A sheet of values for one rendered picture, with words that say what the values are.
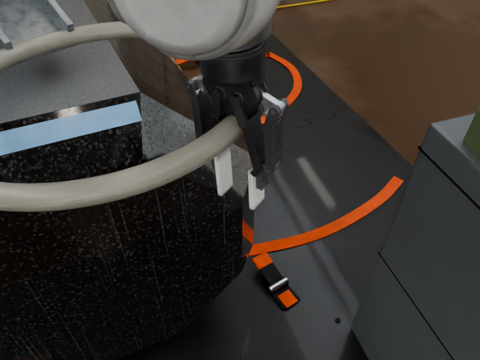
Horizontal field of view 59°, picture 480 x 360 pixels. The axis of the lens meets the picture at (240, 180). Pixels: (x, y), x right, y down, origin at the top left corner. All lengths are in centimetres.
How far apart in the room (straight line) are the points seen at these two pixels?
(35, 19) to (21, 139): 26
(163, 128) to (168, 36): 60
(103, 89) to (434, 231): 69
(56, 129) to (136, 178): 36
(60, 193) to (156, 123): 38
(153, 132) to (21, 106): 23
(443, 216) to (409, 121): 145
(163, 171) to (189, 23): 26
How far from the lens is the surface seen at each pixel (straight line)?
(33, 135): 80
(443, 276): 94
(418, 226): 95
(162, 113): 83
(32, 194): 48
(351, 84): 250
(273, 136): 49
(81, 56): 96
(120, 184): 46
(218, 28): 22
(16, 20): 95
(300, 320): 142
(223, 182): 60
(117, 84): 84
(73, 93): 84
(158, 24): 23
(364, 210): 174
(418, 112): 238
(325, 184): 181
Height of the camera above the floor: 126
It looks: 44 degrees down
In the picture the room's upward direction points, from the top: straight up
